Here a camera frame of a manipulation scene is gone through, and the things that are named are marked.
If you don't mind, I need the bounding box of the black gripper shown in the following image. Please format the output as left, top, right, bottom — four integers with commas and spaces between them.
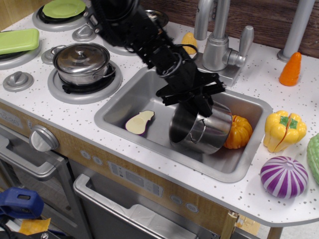
156, 53, 225, 117

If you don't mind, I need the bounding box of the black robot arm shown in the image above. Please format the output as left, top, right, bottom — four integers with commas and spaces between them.
83, 0, 225, 117

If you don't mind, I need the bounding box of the grey sink basin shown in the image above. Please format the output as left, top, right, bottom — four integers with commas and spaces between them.
94, 68, 273, 183

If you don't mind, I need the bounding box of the lidded steel pot front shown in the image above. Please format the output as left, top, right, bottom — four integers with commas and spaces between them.
53, 43, 116, 86

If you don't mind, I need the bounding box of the silver toy faucet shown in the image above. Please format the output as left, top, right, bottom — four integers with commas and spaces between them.
194, 0, 254, 87

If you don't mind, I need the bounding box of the orange toy pumpkin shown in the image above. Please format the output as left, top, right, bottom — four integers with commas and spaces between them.
223, 115, 253, 149

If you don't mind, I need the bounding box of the yellow toy corn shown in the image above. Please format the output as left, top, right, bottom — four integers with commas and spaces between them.
181, 32, 197, 55

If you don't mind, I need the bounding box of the toy eggplant half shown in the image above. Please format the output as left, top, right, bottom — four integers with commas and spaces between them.
125, 110, 155, 135

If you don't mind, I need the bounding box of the yellow toy bell pepper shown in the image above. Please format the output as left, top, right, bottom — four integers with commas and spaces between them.
263, 111, 307, 152

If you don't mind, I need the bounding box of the orange toy carrot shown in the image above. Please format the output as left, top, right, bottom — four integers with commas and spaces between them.
279, 52, 302, 86

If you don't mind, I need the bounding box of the lidded steel saucepan back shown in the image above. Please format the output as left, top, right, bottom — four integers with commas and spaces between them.
146, 9, 168, 27

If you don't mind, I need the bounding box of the back right stove burner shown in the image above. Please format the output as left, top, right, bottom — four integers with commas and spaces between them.
103, 40, 137, 56

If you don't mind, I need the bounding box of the stove burner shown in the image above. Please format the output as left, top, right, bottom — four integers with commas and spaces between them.
0, 41, 41, 70
32, 6, 86, 32
103, 40, 137, 56
47, 62, 122, 105

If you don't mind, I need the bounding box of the front right stove burner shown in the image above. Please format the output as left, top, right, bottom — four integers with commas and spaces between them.
47, 62, 122, 105

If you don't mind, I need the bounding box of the purple striped toy onion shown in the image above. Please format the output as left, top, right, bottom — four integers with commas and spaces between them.
260, 156, 309, 199

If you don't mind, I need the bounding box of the green toy vegetable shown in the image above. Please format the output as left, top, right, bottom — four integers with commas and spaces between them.
307, 133, 319, 184

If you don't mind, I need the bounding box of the grey vertical pole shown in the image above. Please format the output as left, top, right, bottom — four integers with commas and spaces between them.
277, 0, 316, 63

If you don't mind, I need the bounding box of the grey stove knob middle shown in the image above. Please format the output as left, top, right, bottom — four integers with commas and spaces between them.
72, 24, 97, 42

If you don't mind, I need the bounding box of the grey stove knob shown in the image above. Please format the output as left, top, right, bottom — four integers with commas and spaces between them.
2, 71, 34, 92
72, 24, 97, 42

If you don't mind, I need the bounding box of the grey stove knob hidden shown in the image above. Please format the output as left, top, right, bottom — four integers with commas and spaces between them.
41, 48, 60, 65

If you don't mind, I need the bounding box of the grey oven dial knob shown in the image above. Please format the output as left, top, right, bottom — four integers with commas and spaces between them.
29, 125, 59, 152

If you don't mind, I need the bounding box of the round green plate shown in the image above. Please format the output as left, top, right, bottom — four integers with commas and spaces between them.
42, 0, 86, 19

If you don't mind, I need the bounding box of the back left stove burner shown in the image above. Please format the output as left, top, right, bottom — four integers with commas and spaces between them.
32, 6, 86, 32

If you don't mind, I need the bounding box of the grey stove knob left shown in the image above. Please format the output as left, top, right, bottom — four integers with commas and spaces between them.
2, 71, 34, 92

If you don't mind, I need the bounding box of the front left stove burner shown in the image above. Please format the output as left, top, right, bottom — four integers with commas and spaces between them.
0, 41, 41, 70

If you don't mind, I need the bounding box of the green rectangular lid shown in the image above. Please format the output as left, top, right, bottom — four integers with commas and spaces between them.
0, 28, 39, 55

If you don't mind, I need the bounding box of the orange tape piece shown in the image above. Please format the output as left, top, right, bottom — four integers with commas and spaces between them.
18, 218, 51, 236

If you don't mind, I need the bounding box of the grey dishwasher door handle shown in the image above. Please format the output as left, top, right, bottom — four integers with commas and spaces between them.
72, 173, 220, 239

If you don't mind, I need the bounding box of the grey oven door handle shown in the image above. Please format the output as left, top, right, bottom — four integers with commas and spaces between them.
0, 138, 69, 182

